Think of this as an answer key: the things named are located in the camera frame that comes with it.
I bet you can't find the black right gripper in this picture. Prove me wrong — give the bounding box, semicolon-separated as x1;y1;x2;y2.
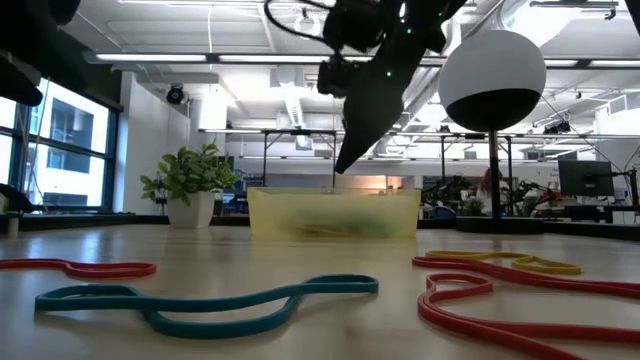
324;0;446;174

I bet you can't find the red rubber band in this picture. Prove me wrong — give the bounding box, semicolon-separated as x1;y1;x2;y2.
417;272;640;360
411;255;640;301
0;257;158;280

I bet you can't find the yellow rubber band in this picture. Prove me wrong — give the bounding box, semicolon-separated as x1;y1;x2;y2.
425;249;583;277

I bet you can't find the blue rubber band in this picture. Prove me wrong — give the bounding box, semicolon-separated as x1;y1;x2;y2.
33;273;380;340

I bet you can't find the yellow translucent plastic bin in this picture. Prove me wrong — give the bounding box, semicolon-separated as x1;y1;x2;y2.
247;187;422;240

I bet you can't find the long ceiling light strip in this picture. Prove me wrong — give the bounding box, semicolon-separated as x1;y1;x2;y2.
588;58;640;69
94;52;209;64
218;53;331;65

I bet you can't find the white globe lamp black base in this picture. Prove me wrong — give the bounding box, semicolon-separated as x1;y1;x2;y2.
438;29;548;235

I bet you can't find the person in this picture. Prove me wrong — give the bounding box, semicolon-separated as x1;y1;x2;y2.
478;167;502;204

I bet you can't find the black round ceiling fixture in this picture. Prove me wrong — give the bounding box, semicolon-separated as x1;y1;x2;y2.
166;84;187;106

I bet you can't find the green plant in white pot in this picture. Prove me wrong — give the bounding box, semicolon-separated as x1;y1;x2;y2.
139;143;241;230

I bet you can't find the black computer monitor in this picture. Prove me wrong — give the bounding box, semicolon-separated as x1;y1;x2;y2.
557;159;617;198

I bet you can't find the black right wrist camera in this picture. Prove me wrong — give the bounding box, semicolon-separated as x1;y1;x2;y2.
316;58;354;98

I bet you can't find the black background rig frame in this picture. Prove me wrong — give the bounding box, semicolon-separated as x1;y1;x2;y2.
198;127;338;190
337;130;640;184

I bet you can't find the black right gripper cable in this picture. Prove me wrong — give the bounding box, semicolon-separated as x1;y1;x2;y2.
263;0;334;44

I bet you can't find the black metal rail frame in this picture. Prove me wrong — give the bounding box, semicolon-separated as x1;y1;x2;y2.
0;212;640;242

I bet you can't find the black curved cable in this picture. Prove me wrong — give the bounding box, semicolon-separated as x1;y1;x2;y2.
0;182;34;215

